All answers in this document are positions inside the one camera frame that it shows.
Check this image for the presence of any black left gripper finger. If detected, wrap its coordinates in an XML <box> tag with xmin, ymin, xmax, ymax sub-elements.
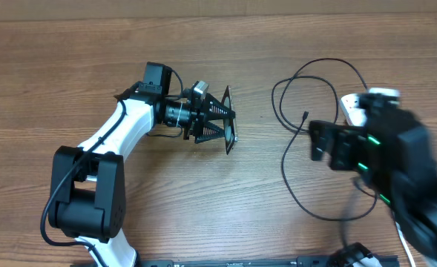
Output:
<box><xmin>202</xmin><ymin>93</ymin><xmax>235</xmax><ymax>119</ymax></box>
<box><xmin>194</xmin><ymin>122</ymin><xmax>225</xmax><ymax>144</ymax></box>

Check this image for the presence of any black Samsung Galaxy phone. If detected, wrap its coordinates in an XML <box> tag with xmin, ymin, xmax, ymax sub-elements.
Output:
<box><xmin>222</xmin><ymin>85</ymin><xmax>238</xmax><ymax>154</ymax></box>

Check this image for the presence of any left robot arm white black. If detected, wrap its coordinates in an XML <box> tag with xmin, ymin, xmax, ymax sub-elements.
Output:
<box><xmin>40</xmin><ymin>62</ymin><xmax>238</xmax><ymax>266</ymax></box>

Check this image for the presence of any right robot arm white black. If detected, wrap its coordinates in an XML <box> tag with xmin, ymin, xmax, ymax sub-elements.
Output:
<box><xmin>309</xmin><ymin>93</ymin><xmax>437</xmax><ymax>263</ymax></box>

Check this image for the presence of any white power strip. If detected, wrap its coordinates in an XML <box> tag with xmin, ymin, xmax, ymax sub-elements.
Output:
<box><xmin>340</xmin><ymin>93</ymin><xmax>367</xmax><ymax>127</ymax></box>

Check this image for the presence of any black USB charging cable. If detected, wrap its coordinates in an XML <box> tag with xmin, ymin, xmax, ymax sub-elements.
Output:
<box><xmin>271</xmin><ymin>57</ymin><xmax>378</xmax><ymax>223</ymax></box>

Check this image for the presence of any white power strip cord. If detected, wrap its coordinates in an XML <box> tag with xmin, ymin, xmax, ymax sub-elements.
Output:
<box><xmin>394</xmin><ymin>220</ymin><xmax>416</xmax><ymax>267</ymax></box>

